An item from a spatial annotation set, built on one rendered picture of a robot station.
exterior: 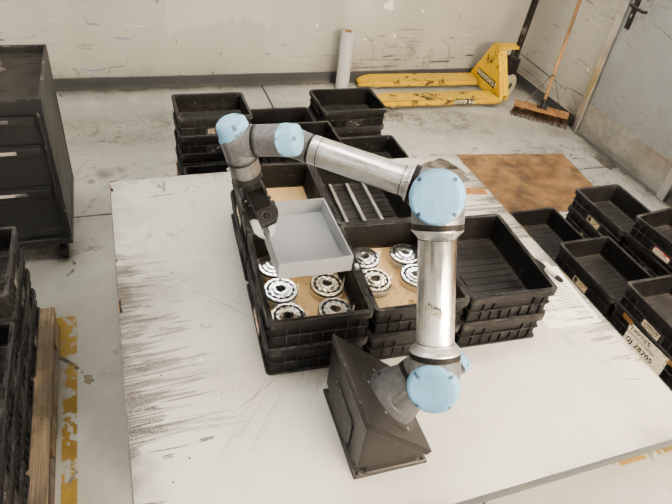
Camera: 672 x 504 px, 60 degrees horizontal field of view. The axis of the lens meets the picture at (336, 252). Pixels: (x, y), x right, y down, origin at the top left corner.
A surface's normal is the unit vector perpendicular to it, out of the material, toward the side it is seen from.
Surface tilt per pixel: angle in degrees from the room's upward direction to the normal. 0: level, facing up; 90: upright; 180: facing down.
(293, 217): 1
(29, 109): 90
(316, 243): 1
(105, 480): 0
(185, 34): 90
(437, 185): 54
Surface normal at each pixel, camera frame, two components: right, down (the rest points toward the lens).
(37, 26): 0.32, 0.63
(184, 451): 0.11, -0.77
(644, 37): -0.94, 0.12
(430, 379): -0.22, 0.26
